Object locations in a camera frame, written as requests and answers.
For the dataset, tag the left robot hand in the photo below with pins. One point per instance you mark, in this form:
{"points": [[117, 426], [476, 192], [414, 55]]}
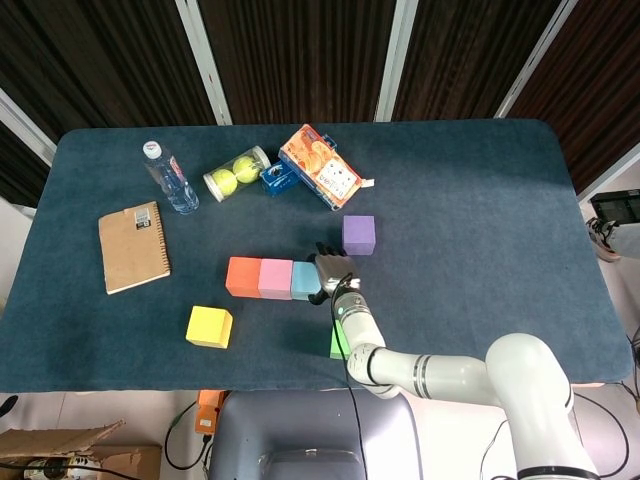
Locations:
{"points": [[7, 404]]}

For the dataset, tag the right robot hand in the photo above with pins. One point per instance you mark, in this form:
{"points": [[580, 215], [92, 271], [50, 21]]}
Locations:
{"points": [[337, 272]]}

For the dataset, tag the light blue foam cube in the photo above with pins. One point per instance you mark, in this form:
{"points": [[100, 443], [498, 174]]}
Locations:
{"points": [[304, 280]]}

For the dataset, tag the green foam cube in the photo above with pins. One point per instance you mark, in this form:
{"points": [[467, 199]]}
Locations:
{"points": [[337, 345]]}

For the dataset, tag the orange foam cube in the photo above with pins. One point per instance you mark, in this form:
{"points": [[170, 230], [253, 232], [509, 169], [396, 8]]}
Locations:
{"points": [[243, 277]]}

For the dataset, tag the yellow foam cube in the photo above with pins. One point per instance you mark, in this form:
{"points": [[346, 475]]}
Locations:
{"points": [[209, 327]]}

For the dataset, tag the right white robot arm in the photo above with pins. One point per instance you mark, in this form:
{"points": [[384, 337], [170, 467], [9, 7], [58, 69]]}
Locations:
{"points": [[450, 372]]}

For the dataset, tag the purple foam cube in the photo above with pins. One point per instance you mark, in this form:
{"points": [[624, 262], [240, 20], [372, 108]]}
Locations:
{"points": [[359, 235]]}

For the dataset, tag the pink foam cube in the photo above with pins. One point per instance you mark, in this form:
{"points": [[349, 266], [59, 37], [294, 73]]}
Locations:
{"points": [[275, 280]]}

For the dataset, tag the bottle with white label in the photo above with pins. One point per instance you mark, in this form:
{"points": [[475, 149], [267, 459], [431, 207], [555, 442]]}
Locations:
{"points": [[55, 470]]}

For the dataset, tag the small white eraser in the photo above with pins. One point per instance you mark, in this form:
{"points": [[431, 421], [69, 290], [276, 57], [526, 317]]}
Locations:
{"points": [[368, 183]]}

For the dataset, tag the orange cracker box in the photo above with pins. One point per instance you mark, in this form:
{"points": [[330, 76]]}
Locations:
{"points": [[320, 167]]}

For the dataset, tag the blue Oreo box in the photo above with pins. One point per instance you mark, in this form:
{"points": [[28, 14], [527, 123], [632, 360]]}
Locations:
{"points": [[279, 179]]}

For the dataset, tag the brown cardboard box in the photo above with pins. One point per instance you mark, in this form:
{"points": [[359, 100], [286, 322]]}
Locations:
{"points": [[125, 457]]}

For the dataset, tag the yellow-green tennis ball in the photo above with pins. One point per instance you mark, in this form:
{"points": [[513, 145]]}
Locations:
{"points": [[224, 182], [244, 170]]}

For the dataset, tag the clear tennis ball tube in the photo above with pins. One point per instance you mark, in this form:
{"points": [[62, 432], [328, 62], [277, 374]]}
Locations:
{"points": [[262, 156]]}

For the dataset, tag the dark blue tablecloth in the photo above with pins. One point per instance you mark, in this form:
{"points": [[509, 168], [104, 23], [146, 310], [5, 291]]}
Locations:
{"points": [[475, 225]]}

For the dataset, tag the grey robot torso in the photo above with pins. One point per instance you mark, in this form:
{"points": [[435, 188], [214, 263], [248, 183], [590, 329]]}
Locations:
{"points": [[300, 435]]}

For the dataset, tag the clear plastic water bottle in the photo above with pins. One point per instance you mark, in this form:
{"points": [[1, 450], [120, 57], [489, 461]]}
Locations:
{"points": [[172, 182]]}

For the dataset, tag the orange device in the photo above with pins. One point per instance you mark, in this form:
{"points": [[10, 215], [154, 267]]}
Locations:
{"points": [[206, 415]]}

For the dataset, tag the brown spiral notebook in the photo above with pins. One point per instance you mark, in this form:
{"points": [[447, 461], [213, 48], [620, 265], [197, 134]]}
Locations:
{"points": [[132, 247]]}

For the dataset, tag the white sneaker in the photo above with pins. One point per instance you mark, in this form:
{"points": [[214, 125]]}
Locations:
{"points": [[600, 240]]}

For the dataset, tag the black box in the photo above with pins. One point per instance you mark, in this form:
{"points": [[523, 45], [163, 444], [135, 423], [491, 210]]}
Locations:
{"points": [[617, 202]]}

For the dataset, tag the person's leg grey trousers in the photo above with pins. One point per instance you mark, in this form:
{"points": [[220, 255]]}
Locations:
{"points": [[629, 240]]}

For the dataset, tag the white metal frame post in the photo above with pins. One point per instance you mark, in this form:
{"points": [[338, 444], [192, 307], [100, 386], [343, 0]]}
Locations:
{"points": [[395, 60], [537, 60], [25, 125], [205, 65]]}

